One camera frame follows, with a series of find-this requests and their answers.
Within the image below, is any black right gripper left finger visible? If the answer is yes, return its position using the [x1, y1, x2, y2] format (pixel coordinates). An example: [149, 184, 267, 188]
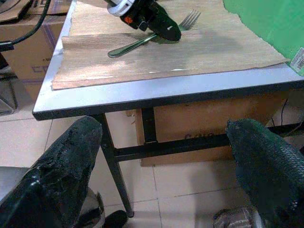
[0, 115, 103, 228]

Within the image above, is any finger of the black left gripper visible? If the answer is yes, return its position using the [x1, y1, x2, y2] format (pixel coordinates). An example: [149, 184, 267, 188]
[148, 0, 182, 42]

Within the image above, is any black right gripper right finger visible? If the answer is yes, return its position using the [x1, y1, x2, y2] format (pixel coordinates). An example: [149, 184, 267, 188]
[226, 118, 304, 228]

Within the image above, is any silver metal fork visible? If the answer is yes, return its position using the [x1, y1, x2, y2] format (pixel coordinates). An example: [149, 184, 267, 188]
[107, 9, 202, 59]

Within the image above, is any brown woven placemat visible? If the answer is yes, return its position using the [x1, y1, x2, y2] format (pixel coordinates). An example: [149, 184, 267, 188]
[51, 0, 291, 91]

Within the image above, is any grey table with black legs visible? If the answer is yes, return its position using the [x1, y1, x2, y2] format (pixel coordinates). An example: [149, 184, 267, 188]
[32, 0, 304, 218]

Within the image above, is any brown cardboard box with print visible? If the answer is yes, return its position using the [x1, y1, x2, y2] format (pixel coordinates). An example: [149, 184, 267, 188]
[125, 89, 291, 167]

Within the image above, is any grey metal stool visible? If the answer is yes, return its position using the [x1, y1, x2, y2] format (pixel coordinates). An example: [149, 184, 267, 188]
[0, 77, 19, 117]

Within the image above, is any white barcode label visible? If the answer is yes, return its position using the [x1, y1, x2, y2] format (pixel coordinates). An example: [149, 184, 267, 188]
[290, 47, 304, 72]

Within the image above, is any large brown cardboard box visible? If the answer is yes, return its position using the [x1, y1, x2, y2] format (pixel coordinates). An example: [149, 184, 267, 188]
[0, 14, 70, 102]

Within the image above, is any flat brown cardboard flap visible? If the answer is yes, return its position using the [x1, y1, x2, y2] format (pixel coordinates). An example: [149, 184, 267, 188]
[0, 0, 72, 24]

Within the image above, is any thin black cable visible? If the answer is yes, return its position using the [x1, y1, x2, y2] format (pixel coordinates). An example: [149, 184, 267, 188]
[270, 98, 304, 137]

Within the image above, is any thick black cable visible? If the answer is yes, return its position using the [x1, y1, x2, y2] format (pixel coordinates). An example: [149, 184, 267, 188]
[0, 0, 52, 51]

